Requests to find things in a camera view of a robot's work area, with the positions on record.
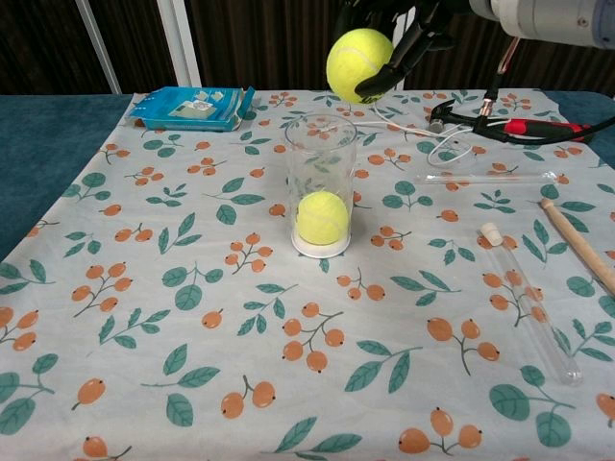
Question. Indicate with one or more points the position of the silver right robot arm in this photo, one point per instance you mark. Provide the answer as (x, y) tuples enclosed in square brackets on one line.
[(552, 19)]

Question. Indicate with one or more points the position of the floral leaf berry tablecloth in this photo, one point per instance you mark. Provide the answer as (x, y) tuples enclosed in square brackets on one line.
[(192, 288)]

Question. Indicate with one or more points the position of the clear glass stirring rod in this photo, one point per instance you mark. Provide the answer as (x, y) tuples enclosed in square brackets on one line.
[(480, 178)]

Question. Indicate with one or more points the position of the wooden stick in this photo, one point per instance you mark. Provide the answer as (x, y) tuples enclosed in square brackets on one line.
[(576, 235)]

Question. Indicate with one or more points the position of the clear plastic ball canister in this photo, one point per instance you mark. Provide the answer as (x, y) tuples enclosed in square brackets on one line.
[(319, 250)]

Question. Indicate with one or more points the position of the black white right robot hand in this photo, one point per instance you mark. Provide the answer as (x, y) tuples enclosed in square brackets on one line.
[(413, 38)]

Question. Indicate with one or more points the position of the stack of blue packets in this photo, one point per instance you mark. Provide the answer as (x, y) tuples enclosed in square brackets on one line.
[(192, 108)]

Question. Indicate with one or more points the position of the yellow tennis ball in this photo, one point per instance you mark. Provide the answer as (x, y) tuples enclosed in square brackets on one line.
[(353, 57), (322, 218)]

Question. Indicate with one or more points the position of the black red claw hammer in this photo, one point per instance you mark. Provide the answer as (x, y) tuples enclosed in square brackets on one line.
[(519, 127)]

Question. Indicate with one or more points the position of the glass test tube with stopper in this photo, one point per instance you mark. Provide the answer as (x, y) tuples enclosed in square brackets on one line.
[(528, 307)]

